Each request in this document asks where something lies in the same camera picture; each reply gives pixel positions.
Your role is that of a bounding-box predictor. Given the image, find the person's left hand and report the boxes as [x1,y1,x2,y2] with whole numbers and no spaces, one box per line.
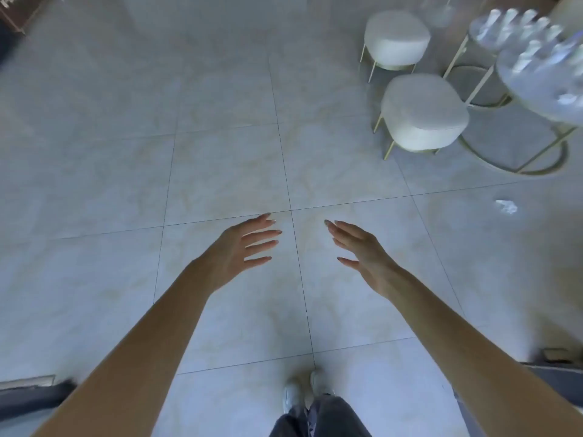
[199,213,283,293]

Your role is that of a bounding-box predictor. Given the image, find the person's right hand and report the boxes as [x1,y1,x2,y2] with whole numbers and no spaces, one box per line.
[324,219,405,301]

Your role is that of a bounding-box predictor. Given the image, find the person's left forearm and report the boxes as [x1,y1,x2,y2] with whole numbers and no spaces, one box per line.
[31,260,220,437]

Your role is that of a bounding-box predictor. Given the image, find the person's right forearm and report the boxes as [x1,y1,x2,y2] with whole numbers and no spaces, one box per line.
[385,267,583,437]

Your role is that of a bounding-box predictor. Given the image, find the person's right white shoe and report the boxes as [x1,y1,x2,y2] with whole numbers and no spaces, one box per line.
[310,369,336,397]

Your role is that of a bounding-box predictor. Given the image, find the person's white shoe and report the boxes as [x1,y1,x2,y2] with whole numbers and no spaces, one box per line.
[310,369,336,397]
[282,377,306,416]

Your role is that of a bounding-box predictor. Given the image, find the person's left white shoe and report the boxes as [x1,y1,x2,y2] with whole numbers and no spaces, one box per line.
[282,377,306,416]

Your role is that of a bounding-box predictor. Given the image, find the grey jeans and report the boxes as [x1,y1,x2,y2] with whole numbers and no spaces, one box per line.
[268,394,373,437]

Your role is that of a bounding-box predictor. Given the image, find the white round upholstered stool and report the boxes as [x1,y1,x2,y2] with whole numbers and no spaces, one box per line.
[373,73,470,161]
[359,10,432,83]

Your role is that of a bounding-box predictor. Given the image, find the small round glass side table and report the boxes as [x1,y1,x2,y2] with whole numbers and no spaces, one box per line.
[443,9,566,109]

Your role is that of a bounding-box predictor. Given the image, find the dark grey furniture edge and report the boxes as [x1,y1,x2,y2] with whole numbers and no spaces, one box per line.
[519,347,583,385]

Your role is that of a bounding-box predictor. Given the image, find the large round glass side table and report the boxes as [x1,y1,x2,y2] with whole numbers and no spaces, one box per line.
[458,34,583,176]

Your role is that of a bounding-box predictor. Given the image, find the dark grey floor mat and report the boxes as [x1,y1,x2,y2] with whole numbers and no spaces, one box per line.
[0,376,77,421]

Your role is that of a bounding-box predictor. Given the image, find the clear glass vessel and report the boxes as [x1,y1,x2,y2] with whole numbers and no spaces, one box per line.
[421,0,457,29]

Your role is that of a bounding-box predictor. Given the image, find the group of clear bottles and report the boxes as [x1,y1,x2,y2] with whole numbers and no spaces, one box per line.
[511,35,583,107]
[478,8,564,47]

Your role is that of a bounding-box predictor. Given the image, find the brown wooden cabinet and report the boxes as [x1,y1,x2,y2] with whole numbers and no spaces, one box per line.
[0,0,52,34]

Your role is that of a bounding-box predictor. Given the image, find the beige chair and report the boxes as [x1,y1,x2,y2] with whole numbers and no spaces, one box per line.
[549,0,583,30]

